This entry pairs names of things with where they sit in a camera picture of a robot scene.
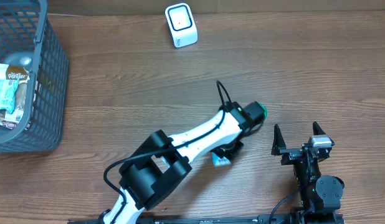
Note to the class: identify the teal small carton box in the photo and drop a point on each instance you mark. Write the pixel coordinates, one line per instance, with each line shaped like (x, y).
(220, 161)

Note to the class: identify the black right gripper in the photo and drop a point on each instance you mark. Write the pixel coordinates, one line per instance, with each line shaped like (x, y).
(296, 154)

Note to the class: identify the grey plastic mesh basket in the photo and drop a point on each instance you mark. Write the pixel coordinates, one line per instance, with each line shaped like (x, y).
(24, 27)

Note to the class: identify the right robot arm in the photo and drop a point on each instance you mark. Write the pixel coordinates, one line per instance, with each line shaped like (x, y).
(320, 194)

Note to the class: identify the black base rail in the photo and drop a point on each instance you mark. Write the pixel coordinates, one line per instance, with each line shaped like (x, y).
(261, 219)

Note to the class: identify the clear plastic container in basket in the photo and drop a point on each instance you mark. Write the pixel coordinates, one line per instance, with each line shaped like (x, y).
(21, 59)

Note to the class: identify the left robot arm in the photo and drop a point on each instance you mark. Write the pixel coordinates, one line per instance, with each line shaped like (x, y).
(160, 164)

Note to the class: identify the teal white snack packet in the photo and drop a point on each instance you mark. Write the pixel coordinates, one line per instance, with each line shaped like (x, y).
(8, 90)

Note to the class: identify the green lid spice jar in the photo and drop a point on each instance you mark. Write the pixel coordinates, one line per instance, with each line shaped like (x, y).
(265, 111)

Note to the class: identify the white barcode scanner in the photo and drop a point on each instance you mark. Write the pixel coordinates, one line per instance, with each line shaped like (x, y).
(181, 25)

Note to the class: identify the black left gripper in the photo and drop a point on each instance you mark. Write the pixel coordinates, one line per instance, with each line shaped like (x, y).
(228, 155)

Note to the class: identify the brown white snack wrapper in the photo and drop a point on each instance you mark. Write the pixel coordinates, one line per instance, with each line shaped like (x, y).
(11, 120)

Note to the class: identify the brown Pantree snack packet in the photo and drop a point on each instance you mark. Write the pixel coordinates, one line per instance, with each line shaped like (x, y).
(12, 72)

